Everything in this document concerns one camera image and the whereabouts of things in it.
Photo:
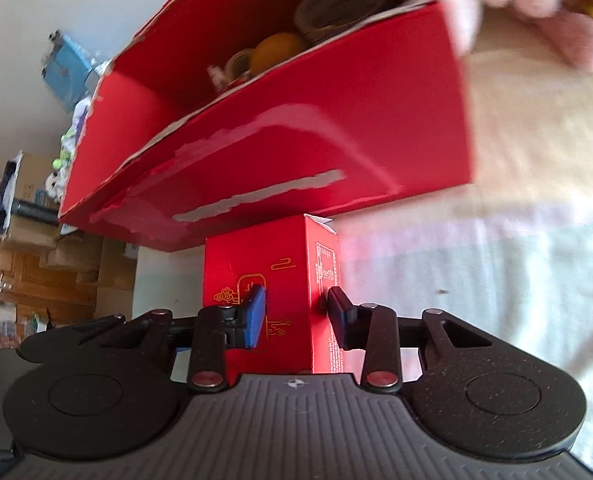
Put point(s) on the small white trinket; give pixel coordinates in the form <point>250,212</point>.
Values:
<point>216,77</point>

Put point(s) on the large red cardboard box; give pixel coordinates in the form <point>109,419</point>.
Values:
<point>326,135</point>

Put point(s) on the large patterned tape roll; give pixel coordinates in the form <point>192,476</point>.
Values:
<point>321,5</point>

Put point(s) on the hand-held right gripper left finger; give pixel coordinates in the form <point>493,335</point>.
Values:
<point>255,317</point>

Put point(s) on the dark hanging cloth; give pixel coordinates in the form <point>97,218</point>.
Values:
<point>4,195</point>

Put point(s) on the orange fruit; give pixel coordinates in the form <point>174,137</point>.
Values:
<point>279,52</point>

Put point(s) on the blue box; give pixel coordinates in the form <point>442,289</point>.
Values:
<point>66,75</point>

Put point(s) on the pale green bear print quilt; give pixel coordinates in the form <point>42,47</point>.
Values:
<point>476,285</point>

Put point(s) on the small red gold-printed box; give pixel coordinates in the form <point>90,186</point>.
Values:
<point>286,270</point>

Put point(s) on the small brown tape roll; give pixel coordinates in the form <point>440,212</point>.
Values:
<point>236,67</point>

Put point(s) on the stack of cardboard boxes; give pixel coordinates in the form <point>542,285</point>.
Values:
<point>81,260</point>

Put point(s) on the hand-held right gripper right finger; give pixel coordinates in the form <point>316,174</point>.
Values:
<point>341,317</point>

